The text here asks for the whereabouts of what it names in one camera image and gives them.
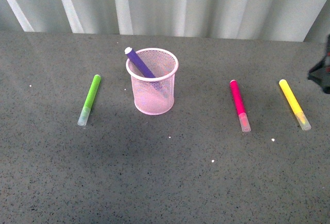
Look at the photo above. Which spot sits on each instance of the white pleated curtain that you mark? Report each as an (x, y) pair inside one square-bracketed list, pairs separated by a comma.
[(279, 20)]

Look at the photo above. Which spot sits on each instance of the pink mesh cup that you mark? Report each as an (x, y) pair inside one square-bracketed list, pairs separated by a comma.
[(163, 64)]

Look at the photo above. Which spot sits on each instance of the green marker pen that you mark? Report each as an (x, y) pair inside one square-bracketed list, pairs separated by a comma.
[(84, 115)]

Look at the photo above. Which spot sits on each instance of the purple marker pen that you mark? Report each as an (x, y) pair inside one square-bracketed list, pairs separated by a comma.
[(145, 71)]

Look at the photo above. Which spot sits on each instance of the pink marker pen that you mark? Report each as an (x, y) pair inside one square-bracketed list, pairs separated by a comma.
[(243, 118)]

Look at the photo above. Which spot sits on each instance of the yellow marker pen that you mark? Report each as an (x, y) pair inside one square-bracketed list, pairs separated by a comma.
[(294, 105)]

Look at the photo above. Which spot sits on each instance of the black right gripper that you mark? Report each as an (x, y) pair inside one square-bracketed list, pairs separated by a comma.
[(319, 74)]

